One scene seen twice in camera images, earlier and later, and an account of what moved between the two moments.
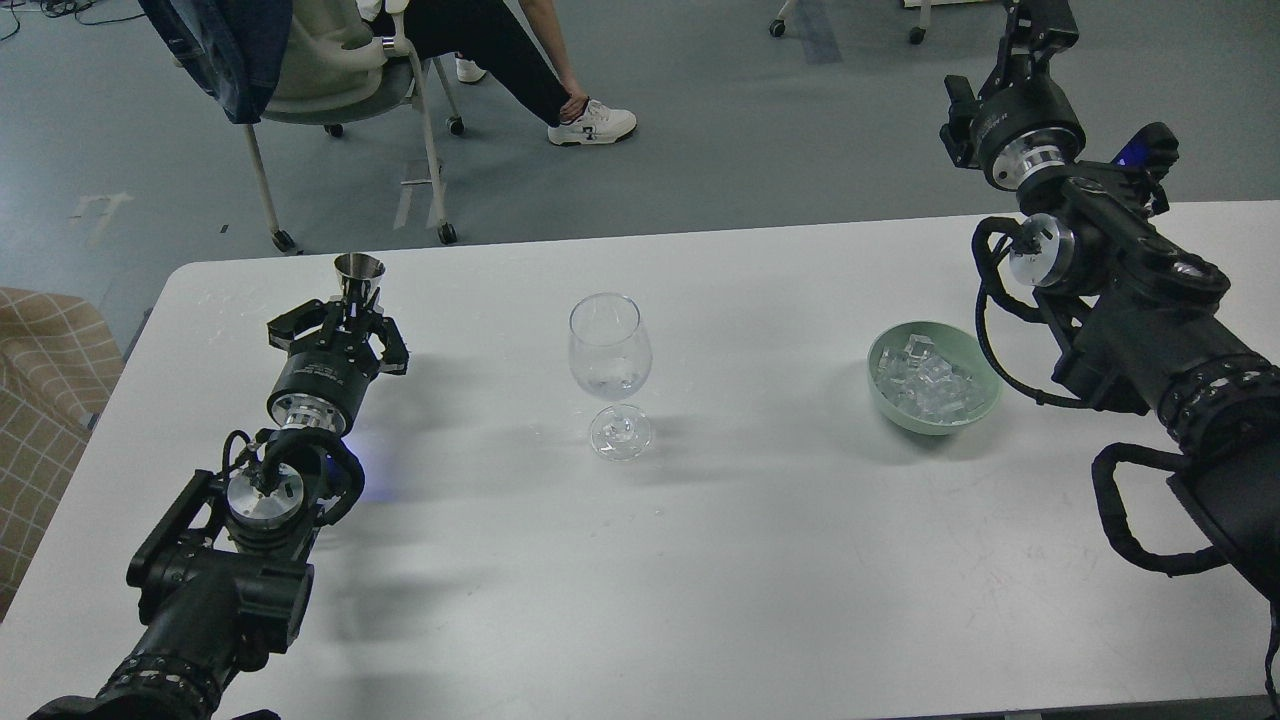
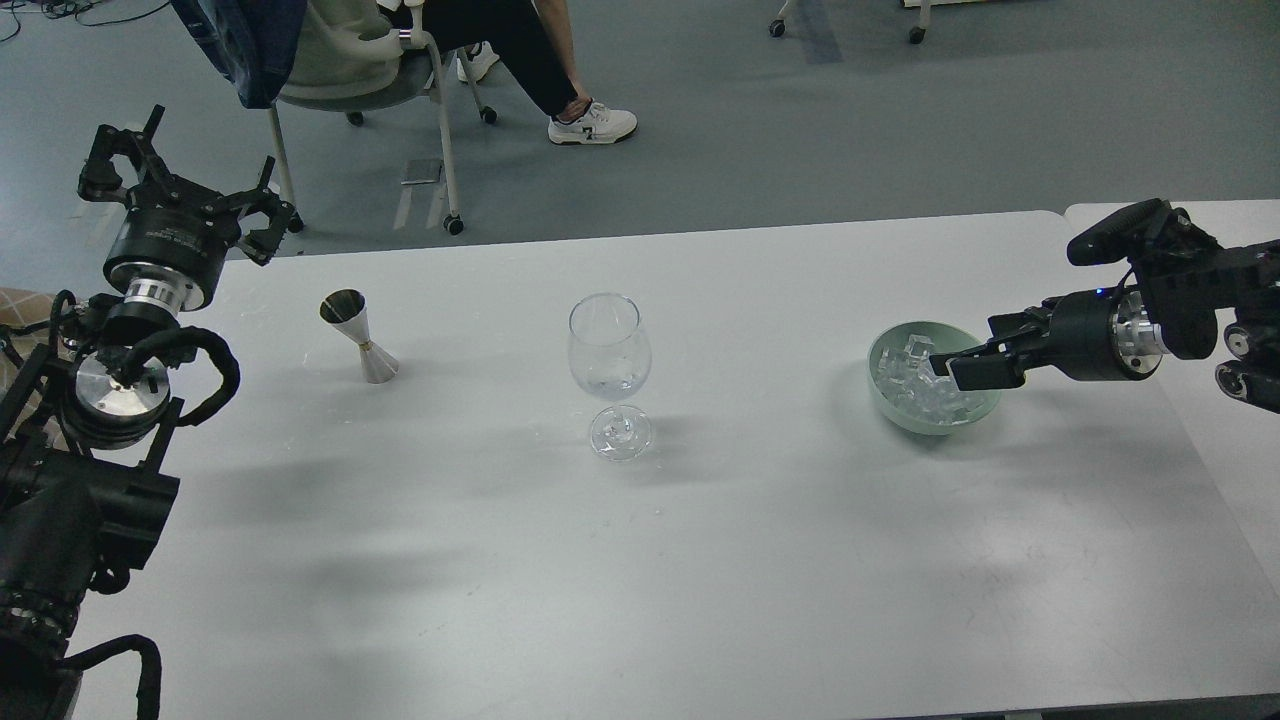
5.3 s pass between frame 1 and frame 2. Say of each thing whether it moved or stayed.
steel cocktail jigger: moved
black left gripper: moved
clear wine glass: stayed
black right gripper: moved
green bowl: stayed
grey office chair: moved
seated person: stayed
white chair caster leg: stayed
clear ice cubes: stayed
